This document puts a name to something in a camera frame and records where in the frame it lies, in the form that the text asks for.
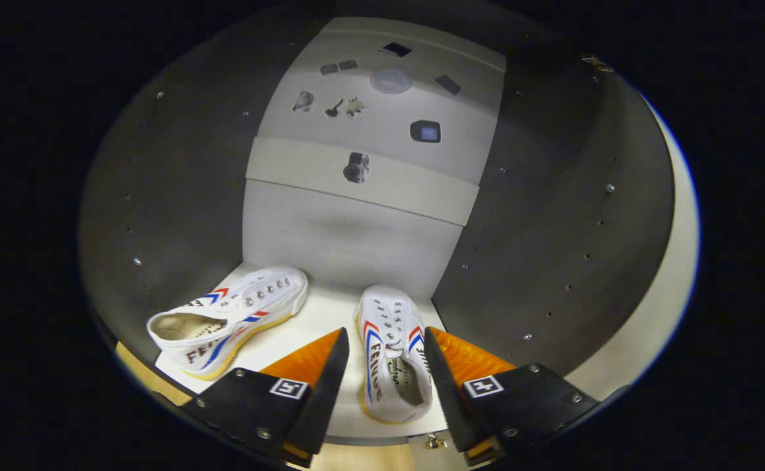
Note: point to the white canvas shoe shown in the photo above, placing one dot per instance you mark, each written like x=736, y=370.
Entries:
x=389, y=320
x=252, y=304

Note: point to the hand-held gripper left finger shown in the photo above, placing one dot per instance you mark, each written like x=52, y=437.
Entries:
x=320, y=399

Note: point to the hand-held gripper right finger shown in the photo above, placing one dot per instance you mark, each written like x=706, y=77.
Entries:
x=451, y=399

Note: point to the grey shoe cabinet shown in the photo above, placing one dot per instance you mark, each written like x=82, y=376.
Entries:
x=356, y=242

